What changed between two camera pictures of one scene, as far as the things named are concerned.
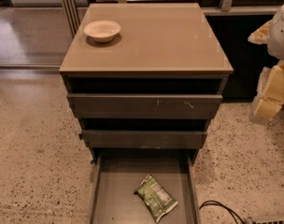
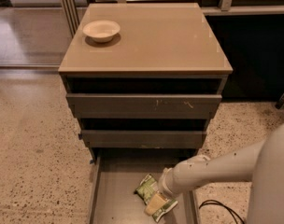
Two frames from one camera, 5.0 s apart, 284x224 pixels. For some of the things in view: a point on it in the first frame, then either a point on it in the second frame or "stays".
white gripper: (281, 35) → (165, 184)
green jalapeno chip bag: (155, 197) stays
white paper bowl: (102, 31) stays
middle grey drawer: (142, 138) stays
